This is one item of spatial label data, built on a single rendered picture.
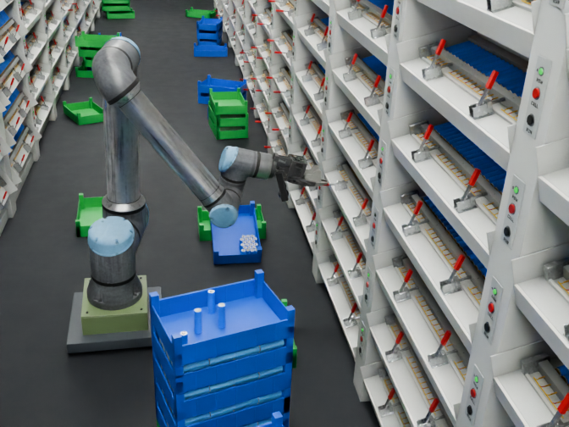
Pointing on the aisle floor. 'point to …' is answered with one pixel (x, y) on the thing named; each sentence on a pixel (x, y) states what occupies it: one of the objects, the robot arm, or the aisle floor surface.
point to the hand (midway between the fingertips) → (323, 183)
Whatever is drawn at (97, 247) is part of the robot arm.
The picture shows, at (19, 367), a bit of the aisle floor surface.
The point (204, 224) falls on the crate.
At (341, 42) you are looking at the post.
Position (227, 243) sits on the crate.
